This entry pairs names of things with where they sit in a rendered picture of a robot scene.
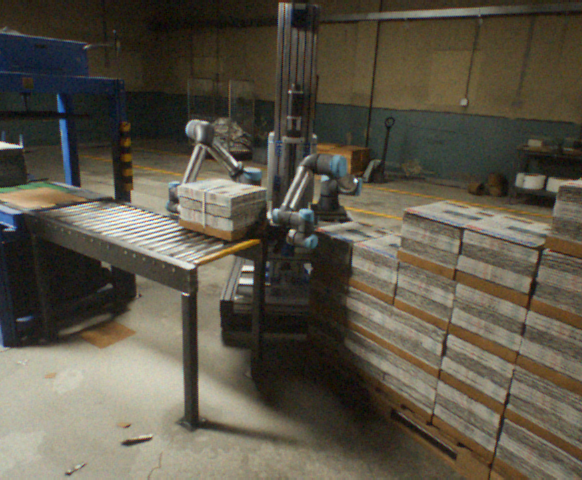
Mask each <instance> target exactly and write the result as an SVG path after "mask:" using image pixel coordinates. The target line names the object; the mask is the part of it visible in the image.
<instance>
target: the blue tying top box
mask: <svg viewBox="0 0 582 480"><path fill-rule="evenodd" d="M85 46H87V43H86V42H78V43H77V42H69V41H61V40H53V39H45V38H37V37H29V36H21V35H12V34H4V33H0V71H1V72H18V73H35V74H52V75H69V76H86V77H89V67H88V54H87V49H86V50H84V51H83V52H82V48H83V47H85Z"/></svg>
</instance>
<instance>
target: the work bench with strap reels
mask: <svg viewBox="0 0 582 480"><path fill-rule="evenodd" d="M521 145H528V144H520V145H518V146H515V149H516V154H515V159H514V165H513V170H512V175H511V180H510V185H509V190H508V195H507V200H506V203H504V204H506V205H511V204H510V199H511V198H512V199H517V198H516V196H517V192H519V193H525V194H532V195H539V196H546V197H553V198H556V196H557V192H558V189H559V185H560V184H561V183H564V182H569V181H573V180H571V179H566V178H559V177H549V178H548V182H547V187H545V186H543V185H544V181H545V176H542V175H538V174H531V173H521V172H522V167H523V162H524V157H525V154H534V155H544V156H553V157H555V150H551V149H552V148H553V146H543V147H539V146H531V145H528V146H530V147H522V146H521ZM520 153H521V158H520V163H519V168H518V173H517V177H516V182H515V184H514V180H515V175H516V170H517V165H518V160H519V155H520ZM556 157H563V158H572V159H582V152H581V150H578V149H572V148H564V150H563V151H558V150H557V151H556ZM512 192H514V193H513V197H511V195H512Z"/></svg>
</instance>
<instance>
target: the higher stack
mask: <svg viewBox="0 0 582 480"><path fill-rule="evenodd" d="M581 179H582V178H580V179H579V180H577V181H569V182H564V183H561V184H560V185H559V189H558V192H557V196H556V203H555V206H554V209H555V210H553V212H554V214H553V216H554V217H553V220H552V221H553V222H552V225H551V232H550V233H548V235H547V236H549V237H553V238H557V239H561V240H565V241H569V242H573V243H577V244H581V245H582V181H581ZM542 254H543V257H542V260H541V263H540V267H539V268H540V269H539V270H538V272H539V273H538V276H539V277H538V278H537V279H536V281H537V283H536V285H537V287H536V288H535V295H534V296H533V298H534V300H537V301H540V302H545V303H548V304H551V305H554V306H556V307H559V308H562V309H565V310H567V311H570V312H573V313H576V314H578V315H581V316H582V258H579V257H575V256H572V255H568V254H564V253H561V252H557V251H553V250H550V249H546V250H545V251H543V253H542ZM526 317H527V319H526V322H525V323H526V324H527V326H526V327H525V329H526V330H525V334H524V337H523V338H522V342H521V346H520V349H519V350H520V352H519V353H520V354H519V355H520V356H522V357H524V358H526V359H528V360H531V361H533V362H535V363H537V364H539V365H542V366H544V367H546V368H548V369H550V370H553V371H555V372H557V373H559V374H561V375H563V376H566V377H568V378H570V379H572V380H574V381H576V382H578V383H581V384H582V328H579V327H577V326H574V325H571V324H569V323H566V322H563V321H561V320H558V319H555V318H553V317H550V316H547V315H545V314H542V313H539V312H537V311H534V310H532V309H531V310H529V311H528V313H527V316H526ZM514 370H515V372H514V376H513V377H512V378H513V380H512V383H511V388H512V389H511V390H510V395H511V396H510V398H509V403H508V405H507V408H509V409H510V410H512V411H514V412H516V413H518V414H519V415H521V416H523V417H525V418H526V419H528V420H530V421H532V422H533V423H535V424H537V425H539V426H541V427H542V428H544V429H546V430H548V431H549V432H551V433H553V434H555V435H557V436H558V437H560V438H562V439H564V440H566V441H567V442H569V443H571V444H573V445H575V446H577V447H578V448H580V449H582V396H580V395H578V394H576V393H574V392H572V391H569V390H567V389H565V388H563V387H561V386H559V385H557V384H555V383H553V382H551V381H549V380H547V379H544V378H542V377H540V376H538V375H536V374H534V373H532V372H530V371H528V370H526V369H524V368H521V367H519V366H516V367H515V369H514ZM503 424H504V425H503V429H502V433H501V435H500V436H501V437H500V441H499V442H498V443H497V448H496V454H495V455H496V457H497V458H498V459H500V460H501V461H503V462H505V463H506V464H508V465H509V466H511V467H512V468H514V469H516V470H517V471H519V472H520V473H522V474H523V475H525V476H526V477H528V478H529V479H531V480H582V461H581V460H579V459H577V458H576V457H574V456H572V455H570V454H569V453H567V452H565V451H563V450H562V449H560V448H558V447H556V446H555V445H553V444H551V443H549V442H548V441H546V440H544V439H542V438H541V437H539V436H537V435H535V434H534V433H532V432H530V431H528V430H527V429H525V428H523V427H521V426H520V425H518V424H516V423H514V422H513V421H511V420H509V419H507V418H506V419H505V420H504V423H503Z"/></svg>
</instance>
